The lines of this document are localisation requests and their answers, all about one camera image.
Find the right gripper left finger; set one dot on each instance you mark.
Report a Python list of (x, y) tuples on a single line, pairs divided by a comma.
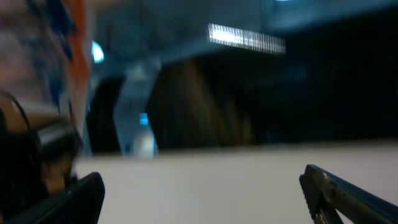
[(80, 203)]

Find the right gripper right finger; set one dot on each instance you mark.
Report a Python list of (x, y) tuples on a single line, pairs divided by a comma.
[(327, 195)]

